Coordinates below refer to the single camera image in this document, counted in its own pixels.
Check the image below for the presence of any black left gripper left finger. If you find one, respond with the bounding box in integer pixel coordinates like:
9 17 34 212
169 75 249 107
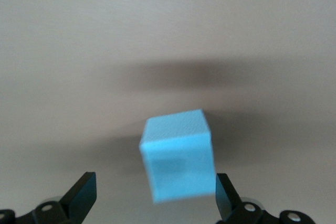
0 172 97 224

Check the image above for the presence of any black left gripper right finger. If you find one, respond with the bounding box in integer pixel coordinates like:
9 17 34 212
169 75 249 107
215 173 314 224

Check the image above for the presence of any blue foam block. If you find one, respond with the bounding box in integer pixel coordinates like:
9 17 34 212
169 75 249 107
138 108 216 204

